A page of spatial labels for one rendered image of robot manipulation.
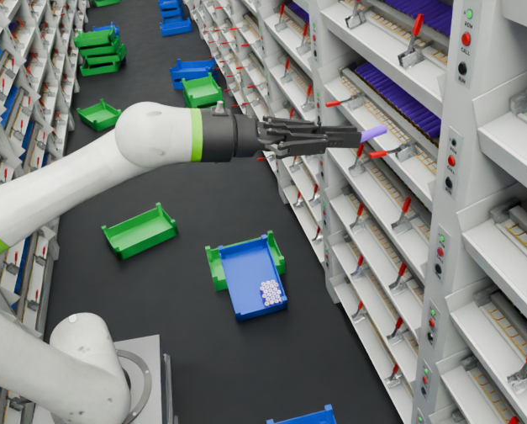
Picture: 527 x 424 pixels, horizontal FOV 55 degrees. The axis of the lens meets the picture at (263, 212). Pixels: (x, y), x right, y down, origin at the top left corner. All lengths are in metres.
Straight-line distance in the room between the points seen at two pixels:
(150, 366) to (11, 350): 0.56
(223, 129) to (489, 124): 0.41
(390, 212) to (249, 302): 0.89
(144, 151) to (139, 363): 0.76
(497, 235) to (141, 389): 0.94
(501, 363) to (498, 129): 0.41
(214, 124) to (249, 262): 1.28
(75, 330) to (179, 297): 0.94
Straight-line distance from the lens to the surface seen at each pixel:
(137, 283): 2.26
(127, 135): 0.85
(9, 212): 0.99
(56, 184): 0.98
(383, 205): 1.30
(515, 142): 0.78
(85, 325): 1.25
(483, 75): 0.79
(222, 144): 0.86
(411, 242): 1.19
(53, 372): 1.04
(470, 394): 1.19
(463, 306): 1.07
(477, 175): 0.87
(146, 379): 1.42
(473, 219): 0.92
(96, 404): 1.11
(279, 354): 1.86
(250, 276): 2.06
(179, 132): 0.84
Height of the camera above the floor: 1.47
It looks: 37 degrees down
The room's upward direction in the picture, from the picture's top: 8 degrees counter-clockwise
